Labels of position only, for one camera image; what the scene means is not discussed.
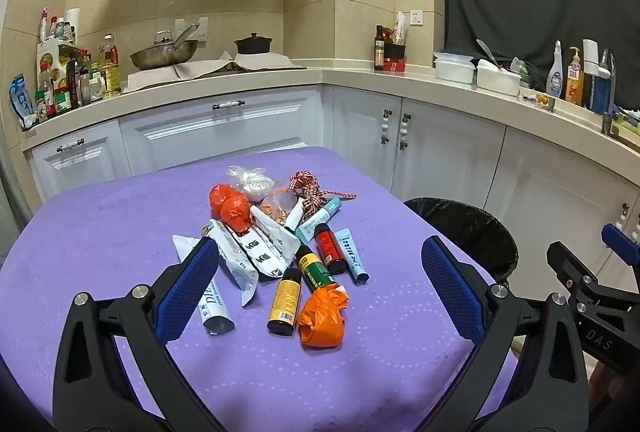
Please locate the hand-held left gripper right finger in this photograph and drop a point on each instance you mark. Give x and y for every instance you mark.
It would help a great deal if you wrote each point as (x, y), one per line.
(450, 292)

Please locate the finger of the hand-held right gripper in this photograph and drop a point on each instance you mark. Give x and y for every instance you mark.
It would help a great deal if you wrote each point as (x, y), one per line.
(562, 262)
(620, 242)

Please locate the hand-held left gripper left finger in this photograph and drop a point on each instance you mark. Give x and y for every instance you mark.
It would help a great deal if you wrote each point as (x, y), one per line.
(190, 292)

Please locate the white tube grey cap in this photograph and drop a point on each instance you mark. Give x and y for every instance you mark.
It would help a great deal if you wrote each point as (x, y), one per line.
(215, 307)

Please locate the white printed sachet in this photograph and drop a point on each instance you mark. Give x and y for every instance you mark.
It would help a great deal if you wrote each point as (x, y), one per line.
(235, 257)
(270, 252)

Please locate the black trash bin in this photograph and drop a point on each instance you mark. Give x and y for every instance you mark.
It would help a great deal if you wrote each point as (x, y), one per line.
(465, 222)

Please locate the orange plastic bag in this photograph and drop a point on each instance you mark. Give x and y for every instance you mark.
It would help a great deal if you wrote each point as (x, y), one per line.
(320, 317)
(232, 209)

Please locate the amber bottle yellow label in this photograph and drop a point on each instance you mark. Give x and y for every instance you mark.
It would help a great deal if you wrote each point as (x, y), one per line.
(284, 304)

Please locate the light blue tube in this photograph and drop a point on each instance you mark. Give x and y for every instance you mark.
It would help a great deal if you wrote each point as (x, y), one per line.
(352, 257)

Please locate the clear snack bag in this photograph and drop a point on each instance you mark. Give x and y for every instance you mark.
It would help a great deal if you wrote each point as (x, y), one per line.
(277, 207)

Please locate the dark bottle green label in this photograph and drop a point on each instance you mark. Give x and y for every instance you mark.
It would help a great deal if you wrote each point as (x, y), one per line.
(312, 269)

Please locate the white plastic bag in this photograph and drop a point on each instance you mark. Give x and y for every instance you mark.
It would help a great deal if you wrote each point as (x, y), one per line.
(255, 184)

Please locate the dark bottle red label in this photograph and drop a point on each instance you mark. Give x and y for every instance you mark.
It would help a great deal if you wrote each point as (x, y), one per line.
(330, 249)

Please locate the small white tube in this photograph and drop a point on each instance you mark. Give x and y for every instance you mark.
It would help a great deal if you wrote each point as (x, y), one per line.
(295, 214)

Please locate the teal tube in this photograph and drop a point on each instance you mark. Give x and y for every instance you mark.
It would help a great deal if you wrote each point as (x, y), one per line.
(322, 217)

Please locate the purple tablecloth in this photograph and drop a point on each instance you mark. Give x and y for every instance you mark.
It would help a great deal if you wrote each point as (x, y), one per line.
(125, 237)

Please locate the green yellow packet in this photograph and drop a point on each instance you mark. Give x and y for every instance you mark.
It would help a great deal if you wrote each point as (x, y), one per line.
(627, 119)

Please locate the white kitchen cabinets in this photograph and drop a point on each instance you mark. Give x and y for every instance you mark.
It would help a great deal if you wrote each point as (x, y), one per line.
(450, 147)

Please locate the metal faucet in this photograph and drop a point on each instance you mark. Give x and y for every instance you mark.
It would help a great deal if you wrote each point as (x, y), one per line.
(611, 87)

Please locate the orange dish soap bottle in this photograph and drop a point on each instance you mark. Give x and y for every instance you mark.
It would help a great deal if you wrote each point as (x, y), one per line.
(574, 79)

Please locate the white spray bottle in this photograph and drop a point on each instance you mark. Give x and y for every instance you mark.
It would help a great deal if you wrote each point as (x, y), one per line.
(555, 79)

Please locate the white open food container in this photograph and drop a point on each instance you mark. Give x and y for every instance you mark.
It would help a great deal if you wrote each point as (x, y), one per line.
(497, 79)

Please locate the small green packet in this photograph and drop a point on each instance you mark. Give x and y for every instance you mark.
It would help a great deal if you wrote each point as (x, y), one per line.
(519, 67)

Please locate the white lidded food container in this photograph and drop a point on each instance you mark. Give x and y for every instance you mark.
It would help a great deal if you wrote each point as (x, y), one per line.
(452, 69)

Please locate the beige stove cover cloth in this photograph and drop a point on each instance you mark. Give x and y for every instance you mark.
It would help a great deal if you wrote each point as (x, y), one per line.
(200, 69)

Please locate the metal spoon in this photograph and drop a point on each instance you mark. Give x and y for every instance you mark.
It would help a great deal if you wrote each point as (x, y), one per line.
(486, 49)

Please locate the yellow cooking oil bottle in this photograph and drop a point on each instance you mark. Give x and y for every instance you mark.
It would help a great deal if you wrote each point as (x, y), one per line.
(111, 72)

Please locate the red black box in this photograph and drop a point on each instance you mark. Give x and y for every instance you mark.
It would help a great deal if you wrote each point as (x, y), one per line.
(395, 62)

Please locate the steel wok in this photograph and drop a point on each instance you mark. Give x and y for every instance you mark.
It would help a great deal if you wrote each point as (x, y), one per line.
(160, 54)

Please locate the group of condiment bottles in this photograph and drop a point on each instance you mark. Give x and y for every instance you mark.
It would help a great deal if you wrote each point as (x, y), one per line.
(65, 82)

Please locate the dark sauce bottle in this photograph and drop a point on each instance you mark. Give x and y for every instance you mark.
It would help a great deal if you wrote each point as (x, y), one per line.
(379, 54)

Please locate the black cooking pot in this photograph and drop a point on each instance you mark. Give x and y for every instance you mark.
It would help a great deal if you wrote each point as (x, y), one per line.
(252, 46)

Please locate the blue white packet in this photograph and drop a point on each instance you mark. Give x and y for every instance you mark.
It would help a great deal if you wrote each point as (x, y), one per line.
(21, 99)

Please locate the white packet in box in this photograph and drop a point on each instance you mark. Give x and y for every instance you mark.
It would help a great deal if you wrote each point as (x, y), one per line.
(400, 29)

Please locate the white paper towel roll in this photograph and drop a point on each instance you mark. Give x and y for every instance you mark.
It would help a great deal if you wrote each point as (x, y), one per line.
(73, 22)

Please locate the double white wall socket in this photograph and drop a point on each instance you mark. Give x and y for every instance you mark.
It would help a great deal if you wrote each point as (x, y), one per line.
(200, 29)

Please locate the single white wall socket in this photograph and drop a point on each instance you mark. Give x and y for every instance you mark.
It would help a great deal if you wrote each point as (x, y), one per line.
(416, 16)

